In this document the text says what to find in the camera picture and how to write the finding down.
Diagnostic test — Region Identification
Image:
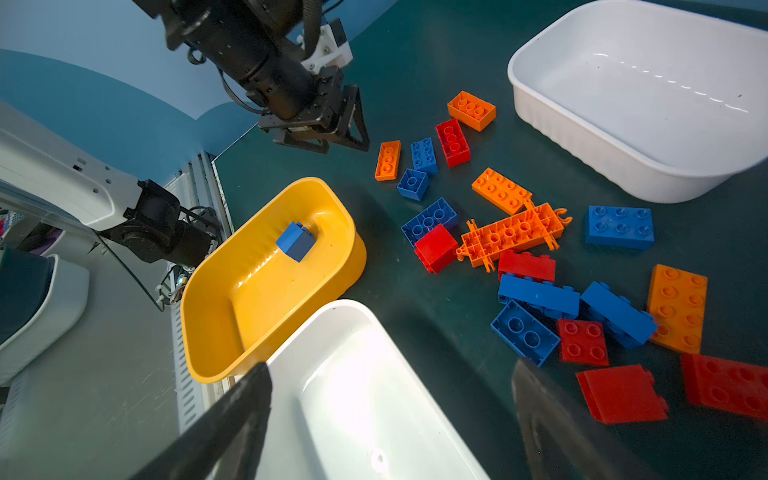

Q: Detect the blue 2x2 open brick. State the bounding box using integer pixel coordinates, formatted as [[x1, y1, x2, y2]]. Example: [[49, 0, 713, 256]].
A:
[[490, 300, 561, 367]]

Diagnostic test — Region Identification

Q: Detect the blue long brick right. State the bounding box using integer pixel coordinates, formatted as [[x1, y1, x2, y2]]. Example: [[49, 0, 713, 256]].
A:
[[581, 281, 658, 349]]

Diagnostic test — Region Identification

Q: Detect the red cube brick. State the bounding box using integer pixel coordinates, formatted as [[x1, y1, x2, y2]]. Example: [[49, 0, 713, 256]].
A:
[[414, 224, 458, 274]]

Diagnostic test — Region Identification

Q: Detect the orange 2x4 plate right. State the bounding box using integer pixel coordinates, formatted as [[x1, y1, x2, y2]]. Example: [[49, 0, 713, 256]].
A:
[[647, 264, 708, 354]]

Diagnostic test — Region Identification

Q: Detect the small orange lego brick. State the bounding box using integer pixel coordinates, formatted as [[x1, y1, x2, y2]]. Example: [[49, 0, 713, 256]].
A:
[[374, 140, 402, 182]]

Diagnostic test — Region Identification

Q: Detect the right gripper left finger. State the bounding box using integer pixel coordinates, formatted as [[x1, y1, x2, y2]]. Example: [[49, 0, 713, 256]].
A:
[[133, 362, 273, 479]]

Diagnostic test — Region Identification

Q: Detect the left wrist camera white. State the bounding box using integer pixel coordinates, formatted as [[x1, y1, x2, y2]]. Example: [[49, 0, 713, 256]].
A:
[[301, 19, 353, 74]]

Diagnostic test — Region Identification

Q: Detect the orange lego chassis piece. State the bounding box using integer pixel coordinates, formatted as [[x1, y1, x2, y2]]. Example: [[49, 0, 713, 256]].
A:
[[455, 201, 573, 273]]

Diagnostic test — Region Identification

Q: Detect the blue 2x4 brick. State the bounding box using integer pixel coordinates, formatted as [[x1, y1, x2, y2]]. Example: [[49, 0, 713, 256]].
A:
[[401, 198, 458, 248]]

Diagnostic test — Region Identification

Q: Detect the blue 2x3 brick far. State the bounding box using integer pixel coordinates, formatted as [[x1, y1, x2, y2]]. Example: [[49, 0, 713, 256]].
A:
[[586, 205, 655, 250]]

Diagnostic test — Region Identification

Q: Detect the blue 2x3 lego brick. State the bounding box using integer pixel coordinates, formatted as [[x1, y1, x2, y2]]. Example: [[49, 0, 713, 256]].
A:
[[410, 138, 438, 175]]

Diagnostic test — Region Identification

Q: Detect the red sloped brick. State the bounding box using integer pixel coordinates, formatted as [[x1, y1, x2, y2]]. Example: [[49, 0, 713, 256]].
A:
[[576, 365, 669, 425]]

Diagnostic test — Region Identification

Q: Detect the small blue 2x2 brick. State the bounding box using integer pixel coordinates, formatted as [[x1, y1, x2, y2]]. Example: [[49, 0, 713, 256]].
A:
[[397, 168, 429, 201]]

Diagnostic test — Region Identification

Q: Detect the red 2x2 plate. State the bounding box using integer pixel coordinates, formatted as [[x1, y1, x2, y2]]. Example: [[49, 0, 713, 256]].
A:
[[557, 319, 610, 367]]

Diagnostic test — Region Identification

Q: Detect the red 2x4 lego brick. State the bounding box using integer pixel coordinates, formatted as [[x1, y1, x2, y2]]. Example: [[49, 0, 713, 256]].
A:
[[436, 118, 471, 168]]

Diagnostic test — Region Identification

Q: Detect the far white plastic bin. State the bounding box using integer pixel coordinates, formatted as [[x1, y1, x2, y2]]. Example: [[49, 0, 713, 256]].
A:
[[507, 1, 767, 204]]

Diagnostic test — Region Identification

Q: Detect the orange 2x4 lego brick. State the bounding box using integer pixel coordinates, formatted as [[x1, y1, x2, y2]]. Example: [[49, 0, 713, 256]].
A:
[[447, 91, 497, 132]]

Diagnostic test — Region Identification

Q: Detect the red long brick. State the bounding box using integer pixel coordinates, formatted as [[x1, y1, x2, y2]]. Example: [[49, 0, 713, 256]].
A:
[[498, 250, 556, 283]]

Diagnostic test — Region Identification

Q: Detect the large red lego plate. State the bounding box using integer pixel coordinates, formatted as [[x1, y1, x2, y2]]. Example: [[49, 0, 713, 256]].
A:
[[681, 354, 767, 421]]

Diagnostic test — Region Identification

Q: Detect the yellow plastic bin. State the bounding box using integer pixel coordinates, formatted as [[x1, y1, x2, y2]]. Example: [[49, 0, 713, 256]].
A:
[[181, 177, 367, 384]]

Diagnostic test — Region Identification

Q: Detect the white plastic bin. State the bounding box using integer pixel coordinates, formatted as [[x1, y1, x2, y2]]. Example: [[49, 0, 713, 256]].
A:
[[507, 1, 767, 204], [256, 300, 487, 479]]

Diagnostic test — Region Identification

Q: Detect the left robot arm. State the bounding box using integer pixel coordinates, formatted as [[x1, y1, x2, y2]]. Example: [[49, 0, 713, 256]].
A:
[[1, 1, 370, 268]]

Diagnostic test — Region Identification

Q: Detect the near white plastic bin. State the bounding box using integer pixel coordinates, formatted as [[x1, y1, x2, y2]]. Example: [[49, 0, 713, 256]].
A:
[[256, 300, 487, 479]]

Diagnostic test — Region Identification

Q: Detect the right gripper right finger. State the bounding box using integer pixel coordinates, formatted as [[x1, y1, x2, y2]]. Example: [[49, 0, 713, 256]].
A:
[[511, 358, 660, 479]]

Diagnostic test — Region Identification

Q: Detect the blue long brick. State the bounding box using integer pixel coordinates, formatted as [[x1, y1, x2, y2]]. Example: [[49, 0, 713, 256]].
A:
[[581, 281, 658, 349], [498, 274, 581, 320]]

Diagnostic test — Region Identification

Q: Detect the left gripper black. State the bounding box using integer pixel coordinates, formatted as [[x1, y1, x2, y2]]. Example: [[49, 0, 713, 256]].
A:
[[257, 66, 370, 154]]

